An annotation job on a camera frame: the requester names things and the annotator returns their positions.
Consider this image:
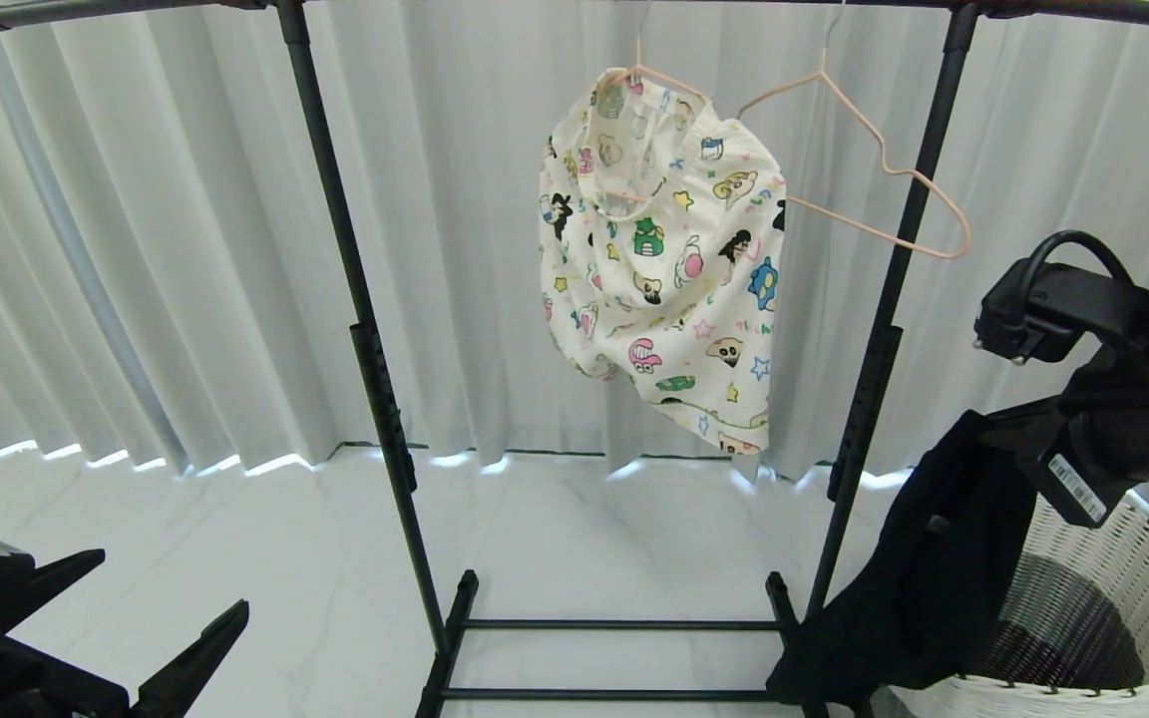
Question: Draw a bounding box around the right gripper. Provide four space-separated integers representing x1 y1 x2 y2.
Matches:
1033 354 1149 528

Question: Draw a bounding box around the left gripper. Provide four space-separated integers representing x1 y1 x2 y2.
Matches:
0 527 249 718

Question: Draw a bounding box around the black garment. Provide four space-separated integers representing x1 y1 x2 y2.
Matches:
766 409 1042 704

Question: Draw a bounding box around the pink clothes hanger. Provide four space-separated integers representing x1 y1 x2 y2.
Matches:
614 0 713 106
737 0 972 260

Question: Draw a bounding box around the cream printed garment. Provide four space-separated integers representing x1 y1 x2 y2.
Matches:
538 68 787 458

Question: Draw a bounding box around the white laundry basket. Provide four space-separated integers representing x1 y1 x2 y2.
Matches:
889 489 1149 718

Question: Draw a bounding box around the black clothes rack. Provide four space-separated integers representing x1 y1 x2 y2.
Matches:
0 0 1149 718

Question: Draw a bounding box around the white curtain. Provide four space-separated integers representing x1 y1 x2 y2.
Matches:
0 0 1149 490

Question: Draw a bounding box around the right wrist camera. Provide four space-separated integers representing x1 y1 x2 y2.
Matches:
973 261 1149 395

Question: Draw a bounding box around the black cable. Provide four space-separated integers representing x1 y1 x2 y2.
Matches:
1013 229 1134 300

